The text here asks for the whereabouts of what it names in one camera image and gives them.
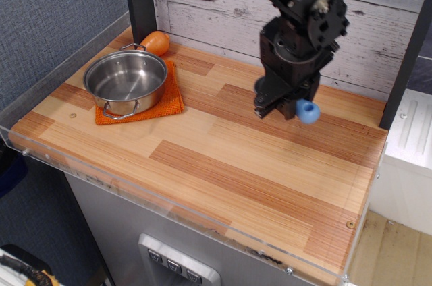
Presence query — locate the dark grey post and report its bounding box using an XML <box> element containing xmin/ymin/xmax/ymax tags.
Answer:
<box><xmin>379</xmin><ymin>0</ymin><xmax>431</xmax><ymax>130</ymax></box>
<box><xmin>127</xmin><ymin>0</ymin><xmax>157</xmax><ymax>43</ymax></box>

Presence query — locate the grey and blue toy spoon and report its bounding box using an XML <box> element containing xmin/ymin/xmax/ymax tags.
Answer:
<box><xmin>296</xmin><ymin>99</ymin><xmax>321</xmax><ymax>124</ymax></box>

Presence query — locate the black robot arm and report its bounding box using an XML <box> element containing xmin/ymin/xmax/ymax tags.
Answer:
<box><xmin>254</xmin><ymin>0</ymin><xmax>349</xmax><ymax>120</ymax></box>

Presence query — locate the silver toy fridge cabinet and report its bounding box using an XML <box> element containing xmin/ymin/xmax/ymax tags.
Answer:
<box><xmin>67</xmin><ymin>175</ymin><xmax>343</xmax><ymax>285</ymax></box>

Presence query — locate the dark grey right post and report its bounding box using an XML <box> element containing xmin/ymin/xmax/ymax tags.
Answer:
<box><xmin>379</xmin><ymin>0</ymin><xmax>431</xmax><ymax>130</ymax></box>

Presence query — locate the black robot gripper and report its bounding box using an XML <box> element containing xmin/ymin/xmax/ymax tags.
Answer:
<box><xmin>254</xmin><ymin>17</ymin><xmax>339</xmax><ymax>120</ymax></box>

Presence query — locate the stainless steel pot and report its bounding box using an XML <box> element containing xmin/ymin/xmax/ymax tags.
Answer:
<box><xmin>83</xmin><ymin>43</ymin><xmax>168</xmax><ymax>121</ymax></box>

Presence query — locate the orange toy carrot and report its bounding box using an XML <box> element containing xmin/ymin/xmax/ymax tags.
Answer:
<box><xmin>136</xmin><ymin>31</ymin><xmax>170</xmax><ymax>56</ymax></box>

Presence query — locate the silver dispenser button panel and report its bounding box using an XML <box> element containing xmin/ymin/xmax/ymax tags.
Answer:
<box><xmin>138</xmin><ymin>233</ymin><xmax>221</xmax><ymax>285</ymax></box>

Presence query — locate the clear acrylic table guard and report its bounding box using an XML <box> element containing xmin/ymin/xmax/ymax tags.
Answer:
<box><xmin>0</xmin><ymin>11</ymin><xmax>389</xmax><ymax>286</ymax></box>

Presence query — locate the orange knitted cloth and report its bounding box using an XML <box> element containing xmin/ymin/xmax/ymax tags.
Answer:
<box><xmin>95</xmin><ymin>61</ymin><xmax>184</xmax><ymax>125</ymax></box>

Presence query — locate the dark grey left post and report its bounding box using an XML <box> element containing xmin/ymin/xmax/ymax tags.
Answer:
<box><xmin>127</xmin><ymin>0</ymin><xmax>157</xmax><ymax>43</ymax></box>

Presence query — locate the white plastic side unit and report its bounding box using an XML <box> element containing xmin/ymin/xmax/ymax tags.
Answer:
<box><xmin>369</xmin><ymin>89</ymin><xmax>431</xmax><ymax>235</ymax></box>

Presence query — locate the yellow and white object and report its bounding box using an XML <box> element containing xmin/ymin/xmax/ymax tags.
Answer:
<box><xmin>1</xmin><ymin>255</ymin><xmax>61</xmax><ymax>286</ymax></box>

